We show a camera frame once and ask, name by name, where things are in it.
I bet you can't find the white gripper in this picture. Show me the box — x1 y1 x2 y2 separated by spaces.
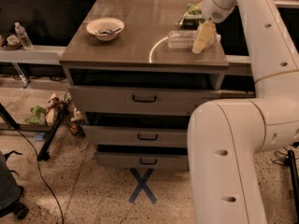
192 0 236 54

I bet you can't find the clear plastic water bottle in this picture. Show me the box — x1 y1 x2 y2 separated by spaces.
167 30 221 49

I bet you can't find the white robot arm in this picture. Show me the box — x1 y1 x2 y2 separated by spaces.
187 0 299 224

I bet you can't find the white paper bowl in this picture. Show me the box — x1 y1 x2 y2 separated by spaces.
86 18 124 41

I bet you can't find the dark utensil in bowl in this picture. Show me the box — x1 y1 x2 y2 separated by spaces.
96 27 121 35

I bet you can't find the small upright water bottle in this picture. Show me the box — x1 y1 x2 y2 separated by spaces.
15 22 34 49

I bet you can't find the green chip bag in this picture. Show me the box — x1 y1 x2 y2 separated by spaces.
178 2 205 29

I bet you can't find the grey drawer cabinet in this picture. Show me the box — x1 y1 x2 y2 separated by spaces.
61 0 228 157

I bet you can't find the top grey drawer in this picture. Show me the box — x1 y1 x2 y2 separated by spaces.
69 85 254 116

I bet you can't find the grey drawer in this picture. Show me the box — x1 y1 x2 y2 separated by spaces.
83 125 187 147
94 152 189 170
69 85 254 116

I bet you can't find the bottom grey drawer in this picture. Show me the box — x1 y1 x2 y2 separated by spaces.
94 152 189 170

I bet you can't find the middle grey drawer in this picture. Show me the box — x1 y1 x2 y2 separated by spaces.
83 125 187 147

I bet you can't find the black stand right edge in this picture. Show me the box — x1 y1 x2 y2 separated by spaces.
287 150 299 221

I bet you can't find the blue tape cross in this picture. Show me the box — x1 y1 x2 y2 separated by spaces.
129 168 157 204

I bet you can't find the brown basket with items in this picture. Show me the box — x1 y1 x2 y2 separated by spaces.
0 35 21 51

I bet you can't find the black tripod leg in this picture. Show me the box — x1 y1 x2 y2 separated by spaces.
37 106 65 161

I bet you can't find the black power adapter cable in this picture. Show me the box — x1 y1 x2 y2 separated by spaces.
271 142 299 167

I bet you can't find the black floor cable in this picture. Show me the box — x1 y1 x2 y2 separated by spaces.
15 128 65 224

